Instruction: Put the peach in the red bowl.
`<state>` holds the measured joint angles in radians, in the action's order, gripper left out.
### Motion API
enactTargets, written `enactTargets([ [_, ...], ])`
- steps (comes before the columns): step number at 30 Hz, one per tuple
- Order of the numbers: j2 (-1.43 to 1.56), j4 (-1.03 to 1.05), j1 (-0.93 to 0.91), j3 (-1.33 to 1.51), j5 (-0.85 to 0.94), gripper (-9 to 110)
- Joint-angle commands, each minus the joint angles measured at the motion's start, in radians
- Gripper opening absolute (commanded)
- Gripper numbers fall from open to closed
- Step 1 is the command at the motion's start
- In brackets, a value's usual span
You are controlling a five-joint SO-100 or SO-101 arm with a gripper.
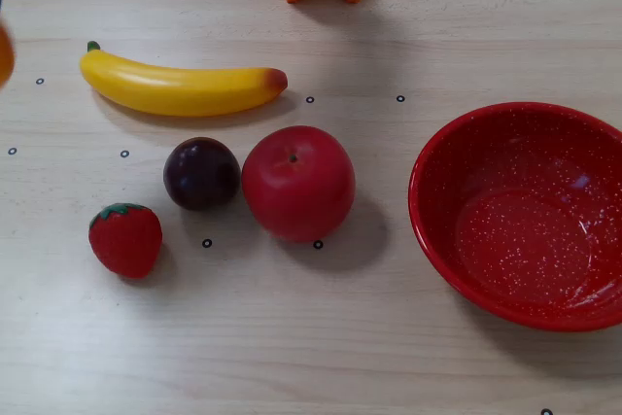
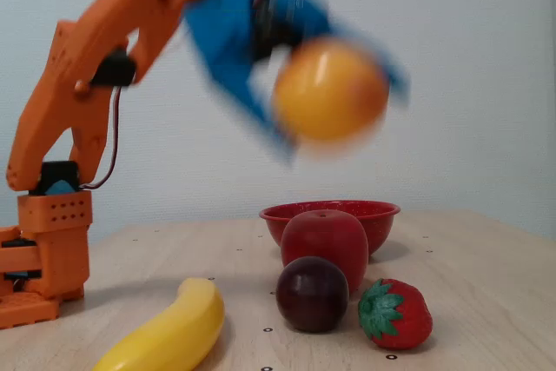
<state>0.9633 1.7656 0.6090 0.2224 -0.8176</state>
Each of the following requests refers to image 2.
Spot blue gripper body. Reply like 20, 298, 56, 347
182, 0, 336, 83

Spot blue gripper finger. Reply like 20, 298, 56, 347
328, 26, 412, 106
207, 70, 300, 167

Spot dark purple toy plum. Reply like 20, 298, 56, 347
275, 256, 350, 333

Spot red speckled enamel bowl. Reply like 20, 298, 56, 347
259, 200, 401, 262

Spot orange yellow toy peach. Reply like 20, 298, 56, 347
272, 38, 391, 153

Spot red toy apple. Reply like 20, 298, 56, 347
280, 209, 370, 294

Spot red toy strawberry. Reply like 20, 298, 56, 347
358, 277, 434, 350

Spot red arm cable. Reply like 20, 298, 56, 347
80, 83, 123, 192

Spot yellow toy banana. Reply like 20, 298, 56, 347
90, 277, 226, 371

